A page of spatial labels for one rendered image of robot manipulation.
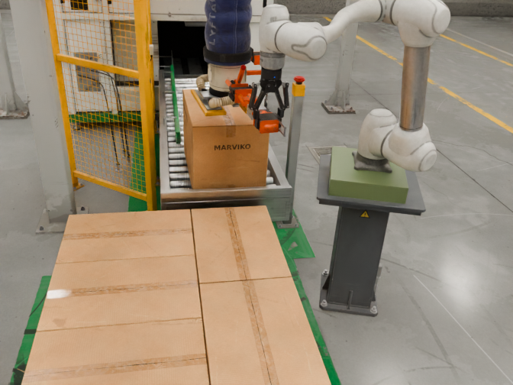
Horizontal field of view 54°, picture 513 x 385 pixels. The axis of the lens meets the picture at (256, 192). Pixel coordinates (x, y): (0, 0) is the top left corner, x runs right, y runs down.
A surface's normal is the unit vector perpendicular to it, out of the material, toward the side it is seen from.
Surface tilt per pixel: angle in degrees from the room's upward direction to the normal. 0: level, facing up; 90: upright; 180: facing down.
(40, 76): 90
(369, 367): 0
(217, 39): 75
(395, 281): 0
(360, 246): 90
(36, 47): 89
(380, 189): 90
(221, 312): 0
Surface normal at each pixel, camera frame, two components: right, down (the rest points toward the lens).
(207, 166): 0.21, 0.49
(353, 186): -0.15, 0.48
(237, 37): 0.47, 0.22
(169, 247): 0.05, -0.87
